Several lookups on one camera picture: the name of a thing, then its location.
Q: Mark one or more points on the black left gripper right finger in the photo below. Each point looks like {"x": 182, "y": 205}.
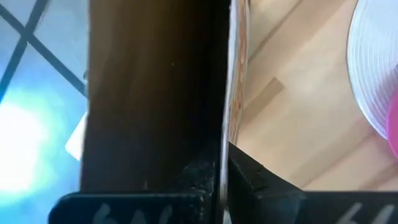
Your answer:
{"x": 280, "y": 205}

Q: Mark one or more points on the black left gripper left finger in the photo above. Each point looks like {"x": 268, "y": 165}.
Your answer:
{"x": 124, "y": 208}

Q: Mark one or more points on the pumpkin cereal box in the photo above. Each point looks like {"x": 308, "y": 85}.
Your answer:
{"x": 149, "y": 93}

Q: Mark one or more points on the pink plastic plate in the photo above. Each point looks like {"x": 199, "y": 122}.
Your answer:
{"x": 394, "y": 124}

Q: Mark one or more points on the white round woven placemat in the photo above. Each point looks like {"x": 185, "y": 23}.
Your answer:
{"x": 373, "y": 62}

